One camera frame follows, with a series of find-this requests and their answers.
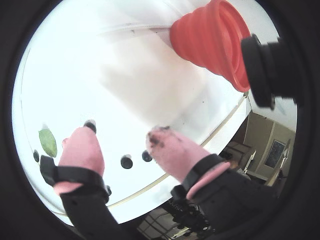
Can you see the green dried leaf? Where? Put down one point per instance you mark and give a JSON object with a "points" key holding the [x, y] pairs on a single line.
{"points": [[47, 143]]}

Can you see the pink-tipped gripper finger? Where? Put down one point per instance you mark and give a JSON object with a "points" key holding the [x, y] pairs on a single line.
{"points": [[175, 155], [80, 152]]}

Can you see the red collapsible silicone funnel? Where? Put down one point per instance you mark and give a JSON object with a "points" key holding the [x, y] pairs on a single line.
{"points": [[207, 40]]}

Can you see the dark wall board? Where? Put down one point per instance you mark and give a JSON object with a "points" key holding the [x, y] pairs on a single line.
{"points": [[276, 153]]}

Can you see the small dark blueberry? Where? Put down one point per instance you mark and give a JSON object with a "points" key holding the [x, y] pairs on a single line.
{"points": [[126, 161], [90, 124], [36, 155], [146, 156]]}

